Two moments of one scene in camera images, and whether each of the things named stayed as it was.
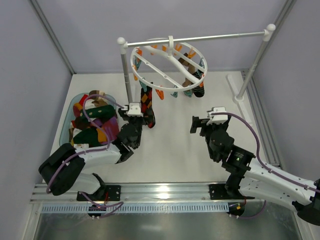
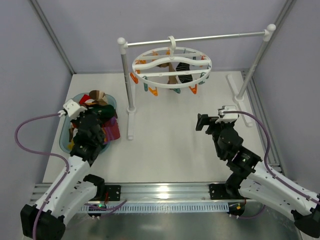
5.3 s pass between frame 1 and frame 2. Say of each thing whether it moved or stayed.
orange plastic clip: moved
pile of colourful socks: stayed
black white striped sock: moved
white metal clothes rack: stayed
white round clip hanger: moved
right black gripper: moved
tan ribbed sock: moved
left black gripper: moved
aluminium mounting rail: stayed
